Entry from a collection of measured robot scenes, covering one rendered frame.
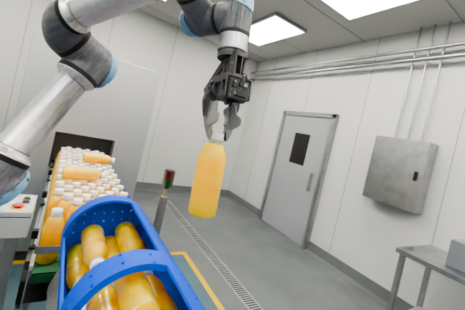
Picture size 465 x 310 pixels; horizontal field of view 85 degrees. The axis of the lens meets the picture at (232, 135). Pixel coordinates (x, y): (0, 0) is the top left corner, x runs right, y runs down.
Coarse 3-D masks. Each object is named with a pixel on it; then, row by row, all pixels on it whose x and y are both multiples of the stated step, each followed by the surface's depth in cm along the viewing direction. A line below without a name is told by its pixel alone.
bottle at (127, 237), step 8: (120, 224) 92; (128, 224) 92; (120, 232) 87; (128, 232) 86; (136, 232) 88; (120, 240) 84; (128, 240) 82; (136, 240) 82; (120, 248) 81; (128, 248) 79; (136, 248) 80
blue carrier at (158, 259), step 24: (72, 216) 87; (96, 216) 92; (120, 216) 97; (144, 216) 88; (144, 240) 100; (120, 264) 56; (144, 264) 56; (168, 264) 60; (72, 288) 55; (96, 288) 51; (168, 288) 75
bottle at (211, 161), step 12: (204, 144) 64; (216, 144) 62; (204, 156) 61; (216, 156) 61; (204, 168) 61; (216, 168) 61; (204, 180) 61; (216, 180) 61; (192, 192) 62; (204, 192) 61; (216, 192) 62; (192, 204) 62; (204, 204) 61; (216, 204) 63; (204, 216) 61
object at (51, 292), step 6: (54, 276) 95; (54, 282) 93; (48, 288) 95; (54, 288) 90; (48, 294) 91; (54, 294) 87; (48, 300) 88; (54, 300) 84; (48, 306) 85; (54, 306) 82
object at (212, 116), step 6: (210, 102) 62; (216, 102) 60; (210, 108) 62; (216, 108) 60; (210, 114) 61; (216, 114) 59; (204, 120) 62; (210, 120) 60; (216, 120) 58; (204, 126) 62; (210, 126) 62; (210, 132) 62
